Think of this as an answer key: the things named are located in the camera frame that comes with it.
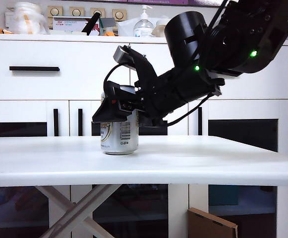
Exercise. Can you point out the white glass cabinet door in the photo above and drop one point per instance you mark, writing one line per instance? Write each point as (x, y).
(88, 109)
(245, 109)
(22, 110)

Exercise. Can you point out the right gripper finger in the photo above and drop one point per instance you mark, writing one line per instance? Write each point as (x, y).
(109, 111)

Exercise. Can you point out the white crossed table leg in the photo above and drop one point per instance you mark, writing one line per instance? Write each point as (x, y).
(57, 197)
(94, 198)

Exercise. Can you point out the grey card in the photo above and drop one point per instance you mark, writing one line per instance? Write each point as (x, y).
(107, 22)

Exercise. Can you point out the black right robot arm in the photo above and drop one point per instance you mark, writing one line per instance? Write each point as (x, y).
(183, 37)

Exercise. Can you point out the white printed paper box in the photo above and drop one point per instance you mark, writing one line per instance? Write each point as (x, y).
(69, 26)

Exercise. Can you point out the clear pump sanitizer bottle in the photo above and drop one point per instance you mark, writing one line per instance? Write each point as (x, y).
(143, 28)

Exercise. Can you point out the silver beer can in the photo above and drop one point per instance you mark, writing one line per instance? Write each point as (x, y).
(119, 138)

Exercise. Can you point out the white plastic wrapped bundle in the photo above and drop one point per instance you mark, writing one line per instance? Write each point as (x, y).
(27, 19)

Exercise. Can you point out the black cylindrical tool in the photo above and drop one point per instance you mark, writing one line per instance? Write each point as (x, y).
(91, 22)

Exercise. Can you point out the white sideboard cabinet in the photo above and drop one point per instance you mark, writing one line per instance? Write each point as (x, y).
(59, 37)

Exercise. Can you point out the beige square knob panel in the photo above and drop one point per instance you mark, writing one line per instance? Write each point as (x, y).
(77, 11)
(119, 15)
(96, 11)
(55, 11)

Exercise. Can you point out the orange package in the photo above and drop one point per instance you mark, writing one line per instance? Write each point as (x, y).
(110, 33)

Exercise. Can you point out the white cabinet drawer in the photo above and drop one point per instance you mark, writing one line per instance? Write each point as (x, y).
(59, 84)
(270, 84)

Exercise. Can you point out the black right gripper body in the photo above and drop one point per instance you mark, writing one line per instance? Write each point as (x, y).
(163, 99)

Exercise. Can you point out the flat brown cardboard box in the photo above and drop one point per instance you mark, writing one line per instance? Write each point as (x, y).
(208, 225)

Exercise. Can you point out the teal box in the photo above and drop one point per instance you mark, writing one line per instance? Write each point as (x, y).
(223, 196)

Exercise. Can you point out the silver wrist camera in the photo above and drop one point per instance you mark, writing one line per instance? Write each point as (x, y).
(120, 55)

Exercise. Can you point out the beige egg carton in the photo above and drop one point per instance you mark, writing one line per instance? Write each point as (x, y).
(158, 31)

